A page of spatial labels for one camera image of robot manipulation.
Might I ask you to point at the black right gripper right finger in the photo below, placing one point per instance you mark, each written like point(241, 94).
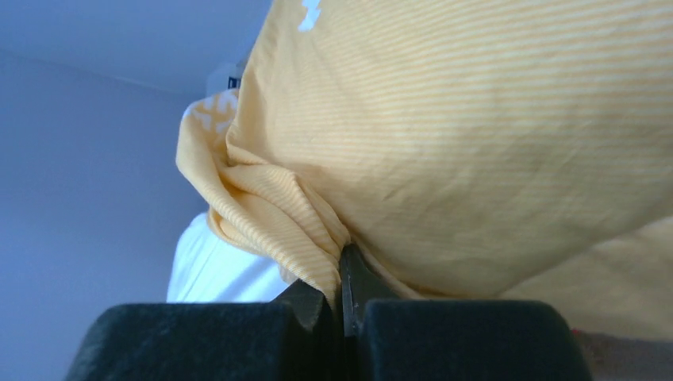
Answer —
point(389, 338)

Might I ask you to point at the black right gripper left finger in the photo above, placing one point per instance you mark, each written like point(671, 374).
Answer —
point(288, 338)

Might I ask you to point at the white pillow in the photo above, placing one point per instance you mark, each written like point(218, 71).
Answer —
point(207, 269)

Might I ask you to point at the orange Mickey Mouse pillowcase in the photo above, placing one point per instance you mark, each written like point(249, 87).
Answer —
point(471, 149)

